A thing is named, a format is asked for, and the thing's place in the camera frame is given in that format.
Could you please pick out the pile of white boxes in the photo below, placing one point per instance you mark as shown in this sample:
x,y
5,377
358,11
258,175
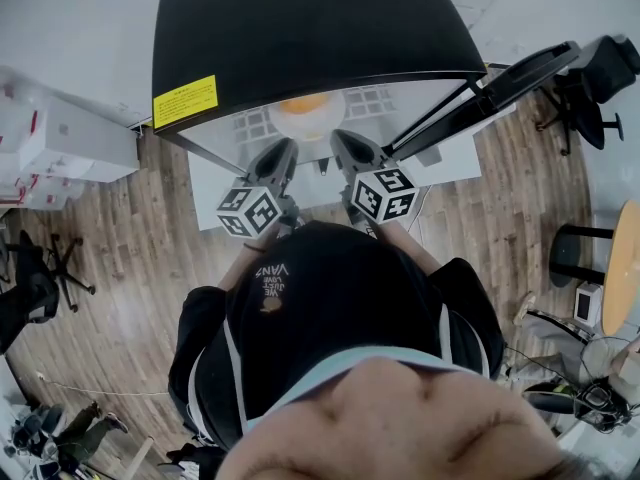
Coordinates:
x,y
65,143

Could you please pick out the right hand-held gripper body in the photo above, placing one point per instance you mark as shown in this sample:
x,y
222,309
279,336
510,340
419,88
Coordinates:
x,y
385,193

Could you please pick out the person's black shirt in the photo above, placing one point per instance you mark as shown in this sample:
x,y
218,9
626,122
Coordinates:
x,y
340,308

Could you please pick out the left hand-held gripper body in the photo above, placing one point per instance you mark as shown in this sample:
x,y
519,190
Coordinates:
x,y
247,208

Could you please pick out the black wrist band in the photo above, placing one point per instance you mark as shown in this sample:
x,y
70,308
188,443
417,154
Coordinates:
x,y
256,249

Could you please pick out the round wooden table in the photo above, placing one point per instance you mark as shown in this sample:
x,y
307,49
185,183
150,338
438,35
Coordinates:
x,y
625,268

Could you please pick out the yellow warning sticker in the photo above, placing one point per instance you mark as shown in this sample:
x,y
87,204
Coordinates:
x,y
186,100

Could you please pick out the black mesh office chair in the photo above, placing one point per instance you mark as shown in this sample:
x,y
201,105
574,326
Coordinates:
x,y
595,88

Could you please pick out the clear bowl of orange food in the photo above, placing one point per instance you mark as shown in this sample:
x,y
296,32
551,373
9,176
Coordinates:
x,y
306,113

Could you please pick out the person's left forearm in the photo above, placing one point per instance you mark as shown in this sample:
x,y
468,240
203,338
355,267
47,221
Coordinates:
x,y
235,268

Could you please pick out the wooden stick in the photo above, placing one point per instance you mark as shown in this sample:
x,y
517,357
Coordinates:
x,y
137,460

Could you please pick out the person's face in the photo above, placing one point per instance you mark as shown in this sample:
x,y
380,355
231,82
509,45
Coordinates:
x,y
390,428

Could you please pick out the small white appliance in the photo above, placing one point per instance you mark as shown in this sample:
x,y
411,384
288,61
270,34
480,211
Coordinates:
x,y
586,305

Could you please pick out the grey cloth bag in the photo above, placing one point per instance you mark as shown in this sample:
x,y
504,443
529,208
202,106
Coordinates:
x,y
550,343

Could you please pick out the person's right forearm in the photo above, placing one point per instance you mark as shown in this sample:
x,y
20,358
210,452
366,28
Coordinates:
x,y
417,250

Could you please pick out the black round stool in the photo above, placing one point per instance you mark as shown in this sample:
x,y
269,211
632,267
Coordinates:
x,y
570,253

